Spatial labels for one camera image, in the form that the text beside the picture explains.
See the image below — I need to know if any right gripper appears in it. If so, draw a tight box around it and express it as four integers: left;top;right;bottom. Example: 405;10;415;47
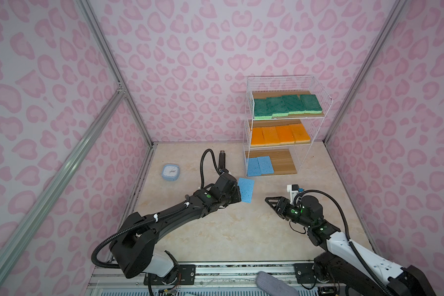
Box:
264;197;313;229

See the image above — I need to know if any green sponge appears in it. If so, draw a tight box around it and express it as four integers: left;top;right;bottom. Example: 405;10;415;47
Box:
254;99;273;120
266;97;289;118
300;94;323;114
282;94;305;115

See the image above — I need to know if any blue square timer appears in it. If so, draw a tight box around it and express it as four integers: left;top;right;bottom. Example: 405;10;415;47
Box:
161;164;181;181

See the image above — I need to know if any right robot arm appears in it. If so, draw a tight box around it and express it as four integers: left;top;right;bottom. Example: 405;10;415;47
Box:
265;189;435;296

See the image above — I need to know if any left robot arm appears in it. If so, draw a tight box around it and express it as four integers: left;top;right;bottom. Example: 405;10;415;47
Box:
91;151;241;284

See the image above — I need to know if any blue sponge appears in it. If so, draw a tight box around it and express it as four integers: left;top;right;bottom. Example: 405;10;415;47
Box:
247;157;261;177
238;178;255;204
257;156;275;175

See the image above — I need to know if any grey cloth object front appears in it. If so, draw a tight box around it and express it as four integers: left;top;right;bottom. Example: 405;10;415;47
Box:
255;271;299;296

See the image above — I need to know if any white wire wooden shelf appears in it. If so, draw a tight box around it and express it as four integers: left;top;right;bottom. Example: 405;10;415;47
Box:
243;75;333;177

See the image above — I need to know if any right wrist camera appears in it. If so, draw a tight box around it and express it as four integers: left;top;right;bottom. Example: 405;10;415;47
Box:
286;185;302;204

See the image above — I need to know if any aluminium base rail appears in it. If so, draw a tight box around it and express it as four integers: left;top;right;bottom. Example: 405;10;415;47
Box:
83;260;411;296

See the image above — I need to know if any orange sponge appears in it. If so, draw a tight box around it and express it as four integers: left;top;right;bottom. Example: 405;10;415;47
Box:
250;128;266;148
261;127;281;146
276;125;296;145
289;123;311;144

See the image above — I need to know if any black stapler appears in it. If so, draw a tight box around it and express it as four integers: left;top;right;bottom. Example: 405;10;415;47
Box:
218;150;226;174

